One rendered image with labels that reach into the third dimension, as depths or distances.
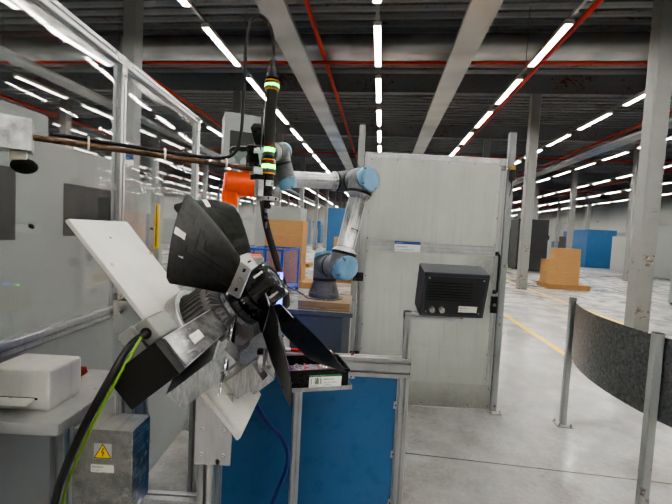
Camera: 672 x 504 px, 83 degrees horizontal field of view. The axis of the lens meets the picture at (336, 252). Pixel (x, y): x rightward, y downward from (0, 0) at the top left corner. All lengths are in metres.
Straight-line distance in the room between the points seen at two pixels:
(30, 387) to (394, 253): 2.38
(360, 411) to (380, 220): 1.67
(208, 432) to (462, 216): 2.47
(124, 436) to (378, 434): 1.00
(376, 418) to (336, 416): 0.17
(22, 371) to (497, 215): 2.92
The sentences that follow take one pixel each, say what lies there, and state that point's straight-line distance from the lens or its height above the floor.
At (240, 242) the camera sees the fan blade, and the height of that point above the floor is 1.32.
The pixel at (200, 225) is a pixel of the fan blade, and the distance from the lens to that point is 0.96.
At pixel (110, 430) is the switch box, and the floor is 0.84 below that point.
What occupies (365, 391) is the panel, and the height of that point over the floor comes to 0.71.
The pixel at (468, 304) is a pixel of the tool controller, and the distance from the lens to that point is 1.63.
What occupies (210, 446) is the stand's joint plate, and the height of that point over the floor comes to 0.76.
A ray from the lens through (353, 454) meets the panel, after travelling 1.81.
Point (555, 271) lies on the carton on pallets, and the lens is 13.33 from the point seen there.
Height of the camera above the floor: 1.36
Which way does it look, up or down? 3 degrees down
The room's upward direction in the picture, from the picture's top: 3 degrees clockwise
